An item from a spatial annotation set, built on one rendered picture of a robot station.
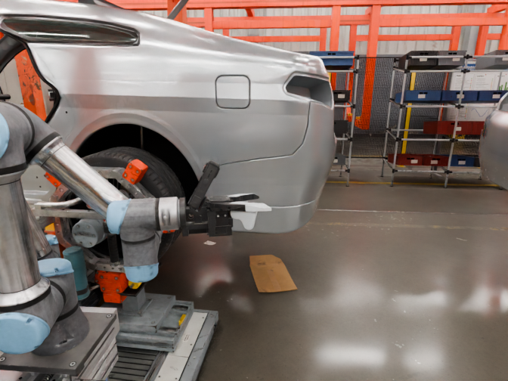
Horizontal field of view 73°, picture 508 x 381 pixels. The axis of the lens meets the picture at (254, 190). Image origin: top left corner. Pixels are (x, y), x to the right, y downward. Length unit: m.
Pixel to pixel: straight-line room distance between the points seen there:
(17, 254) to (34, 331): 0.17
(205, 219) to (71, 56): 1.42
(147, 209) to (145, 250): 0.10
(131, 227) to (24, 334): 0.32
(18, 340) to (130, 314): 1.32
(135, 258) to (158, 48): 1.23
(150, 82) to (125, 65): 0.15
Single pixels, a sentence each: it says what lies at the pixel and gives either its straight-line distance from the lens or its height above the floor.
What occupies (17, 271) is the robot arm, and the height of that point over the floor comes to 1.12.
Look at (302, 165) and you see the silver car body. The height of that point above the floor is 1.12.
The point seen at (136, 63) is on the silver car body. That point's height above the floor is 1.60.
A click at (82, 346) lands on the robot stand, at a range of 1.12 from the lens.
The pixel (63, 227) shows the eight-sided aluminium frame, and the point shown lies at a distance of 2.00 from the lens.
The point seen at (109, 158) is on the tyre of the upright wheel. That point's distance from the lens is 1.82.
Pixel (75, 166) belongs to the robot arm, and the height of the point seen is 1.31.
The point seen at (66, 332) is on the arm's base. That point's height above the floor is 0.87.
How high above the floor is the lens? 1.49
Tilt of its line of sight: 17 degrees down
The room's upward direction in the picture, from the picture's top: straight up
